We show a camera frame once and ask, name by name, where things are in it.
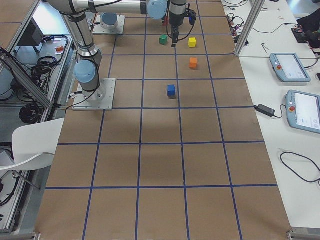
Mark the white chair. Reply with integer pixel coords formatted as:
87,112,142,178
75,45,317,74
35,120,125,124
0,118,65,171

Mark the far teach pendant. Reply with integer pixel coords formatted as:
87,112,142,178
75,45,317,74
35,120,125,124
269,53,311,83

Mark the teach pendant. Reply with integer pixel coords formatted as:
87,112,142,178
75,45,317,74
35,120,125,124
269,53,311,83
285,90,320,134

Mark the orange snack packet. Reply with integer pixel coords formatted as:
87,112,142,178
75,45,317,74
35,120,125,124
55,46,64,55

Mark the orange block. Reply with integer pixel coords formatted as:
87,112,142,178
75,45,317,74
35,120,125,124
189,57,198,69

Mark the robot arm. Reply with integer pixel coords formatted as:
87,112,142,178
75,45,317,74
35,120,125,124
48,0,197,67
100,12,118,29

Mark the allen key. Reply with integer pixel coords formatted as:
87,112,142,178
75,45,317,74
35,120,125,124
261,43,268,53

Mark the aluminium frame post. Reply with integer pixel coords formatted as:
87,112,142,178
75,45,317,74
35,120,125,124
234,0,265,57

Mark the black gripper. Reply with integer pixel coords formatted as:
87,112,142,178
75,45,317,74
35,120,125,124
171,25,179,48

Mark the blue block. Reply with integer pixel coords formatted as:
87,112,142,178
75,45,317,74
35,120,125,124
166,84,176,98

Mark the green block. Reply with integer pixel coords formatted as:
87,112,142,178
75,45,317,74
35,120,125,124
159,34,168,46

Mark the yellow block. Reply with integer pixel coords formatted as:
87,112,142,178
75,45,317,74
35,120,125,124
188,37,197,48

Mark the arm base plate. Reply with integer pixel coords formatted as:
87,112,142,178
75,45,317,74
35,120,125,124
92,15,125,35
72,78,116,111

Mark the black cable loop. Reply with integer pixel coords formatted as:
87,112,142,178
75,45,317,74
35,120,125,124
279,151,320,183

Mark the red block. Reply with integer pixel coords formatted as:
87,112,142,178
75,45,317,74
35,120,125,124
161,16,168,26

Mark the near teach pendant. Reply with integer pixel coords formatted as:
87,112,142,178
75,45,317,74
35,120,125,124
285,90,320,134

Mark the black power adapter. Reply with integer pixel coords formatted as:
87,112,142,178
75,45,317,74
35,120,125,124
254,104,275,117

